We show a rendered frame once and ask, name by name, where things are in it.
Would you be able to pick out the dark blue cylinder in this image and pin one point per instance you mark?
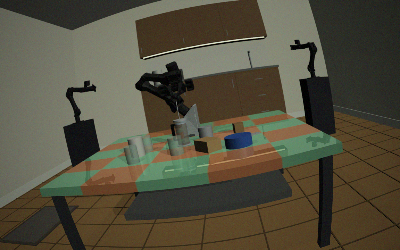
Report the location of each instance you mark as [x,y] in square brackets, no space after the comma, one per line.
[238,140]

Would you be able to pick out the brown block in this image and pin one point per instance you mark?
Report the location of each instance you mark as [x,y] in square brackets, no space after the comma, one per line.
[208,144]
[238,127]

